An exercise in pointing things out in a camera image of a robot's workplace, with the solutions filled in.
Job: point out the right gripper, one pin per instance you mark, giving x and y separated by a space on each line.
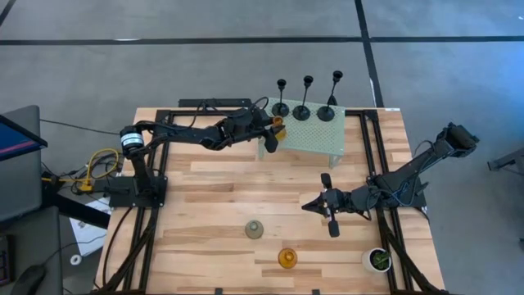
340 202

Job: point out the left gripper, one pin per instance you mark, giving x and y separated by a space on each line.
245 127

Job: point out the short black candlestick holder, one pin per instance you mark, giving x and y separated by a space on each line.
280 110

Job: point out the amber ribbed glass candle holder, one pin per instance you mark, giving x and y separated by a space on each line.
287 258
281 135

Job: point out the medium black candlestick holder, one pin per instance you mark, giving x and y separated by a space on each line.
301 113

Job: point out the tall black candlestick holder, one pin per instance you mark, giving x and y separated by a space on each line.
326 114

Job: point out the clear ribbed glass candle holder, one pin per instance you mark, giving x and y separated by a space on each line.
254 230

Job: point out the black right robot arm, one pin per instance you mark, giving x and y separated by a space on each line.
409 172

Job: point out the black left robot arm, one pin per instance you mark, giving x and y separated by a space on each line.
180 133

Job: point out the green perforated metal stand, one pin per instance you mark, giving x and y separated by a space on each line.
315 137

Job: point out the white plant pot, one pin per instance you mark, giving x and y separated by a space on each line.
365 263

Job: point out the small green plant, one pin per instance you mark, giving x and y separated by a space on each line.
380 260

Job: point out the grey stand leg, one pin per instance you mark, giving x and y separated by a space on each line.
507 162

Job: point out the black floor stand leg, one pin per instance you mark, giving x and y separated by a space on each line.
78 211

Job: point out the white paper sheet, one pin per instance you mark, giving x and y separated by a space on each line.
88 233

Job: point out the white tape roll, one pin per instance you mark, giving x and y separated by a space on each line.
72 260

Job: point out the large black monitor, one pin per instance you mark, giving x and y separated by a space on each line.
16 139

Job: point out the dark grey desk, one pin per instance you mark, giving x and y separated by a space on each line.
32 241

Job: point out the black computer mouse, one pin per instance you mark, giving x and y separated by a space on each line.
28 280

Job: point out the black keyboard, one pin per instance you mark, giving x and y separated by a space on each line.
5 262

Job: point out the black aluminium extrusion frame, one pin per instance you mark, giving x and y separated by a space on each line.
365 139

